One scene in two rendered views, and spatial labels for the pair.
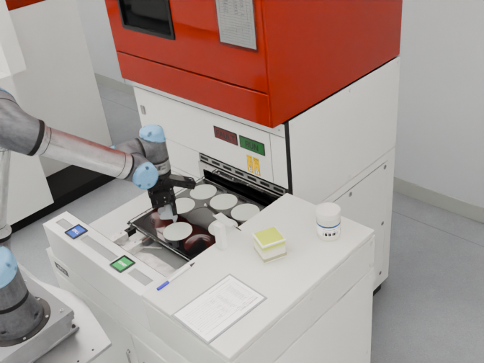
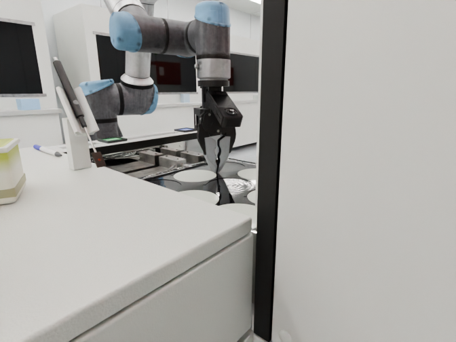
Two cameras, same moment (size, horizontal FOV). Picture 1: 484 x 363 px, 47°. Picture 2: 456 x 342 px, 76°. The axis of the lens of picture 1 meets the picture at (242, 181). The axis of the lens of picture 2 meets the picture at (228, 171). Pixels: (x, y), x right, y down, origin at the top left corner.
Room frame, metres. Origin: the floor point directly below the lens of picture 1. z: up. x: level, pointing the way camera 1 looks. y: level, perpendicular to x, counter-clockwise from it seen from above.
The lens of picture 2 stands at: (1.51, -0.42, 1.09)
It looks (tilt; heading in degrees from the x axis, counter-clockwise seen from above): 16 degrees down; 83
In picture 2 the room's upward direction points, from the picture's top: straight up
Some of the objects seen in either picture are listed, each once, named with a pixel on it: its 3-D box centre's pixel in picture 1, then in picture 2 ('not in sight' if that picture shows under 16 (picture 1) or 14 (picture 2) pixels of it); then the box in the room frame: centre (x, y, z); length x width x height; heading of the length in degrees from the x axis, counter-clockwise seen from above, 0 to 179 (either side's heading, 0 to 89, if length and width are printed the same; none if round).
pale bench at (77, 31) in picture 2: not in sight; (144, 96); (0.81, 4.11, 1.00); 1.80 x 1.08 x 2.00; 42
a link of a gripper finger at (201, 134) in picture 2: (172, 203); (207, 136); (1.54, 0.24, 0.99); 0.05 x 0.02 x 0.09; 14
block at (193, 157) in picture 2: (115, 240); (193, 157); (1.51, 0.44, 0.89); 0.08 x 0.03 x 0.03; 132
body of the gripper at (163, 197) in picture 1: (160, 186); (212, 107); (1.55, 0.27, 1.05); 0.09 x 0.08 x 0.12; 104
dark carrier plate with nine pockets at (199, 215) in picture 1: (201, 216); (229, 186); (1.58, 0.15, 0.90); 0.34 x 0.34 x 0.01; 42
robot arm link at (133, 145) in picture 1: (126, 157); (184, 39); (1.49, 0.34, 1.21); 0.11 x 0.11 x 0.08; 28
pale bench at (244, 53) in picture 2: not in sight; (237, 93); (2.44, 5.59, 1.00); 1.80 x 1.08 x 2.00; 42
